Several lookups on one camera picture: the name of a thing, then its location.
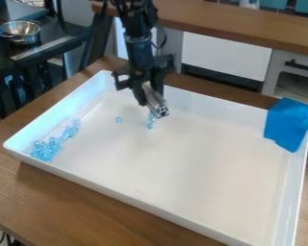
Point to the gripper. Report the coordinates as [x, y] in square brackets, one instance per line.
[140, 71]

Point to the pile of blue bits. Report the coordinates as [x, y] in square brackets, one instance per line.
[53, 144]
[150, 121]
[118, 120]

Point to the white tray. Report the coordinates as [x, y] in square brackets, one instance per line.
[182, 166]

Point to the wooden desk with white cabinets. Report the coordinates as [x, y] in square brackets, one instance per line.
[229, 29]

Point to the black table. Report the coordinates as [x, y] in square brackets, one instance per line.
[41, 44]

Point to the silver pot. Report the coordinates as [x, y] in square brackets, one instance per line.
[20, 31]

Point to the blue cloth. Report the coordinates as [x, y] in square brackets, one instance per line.
[289, 123]

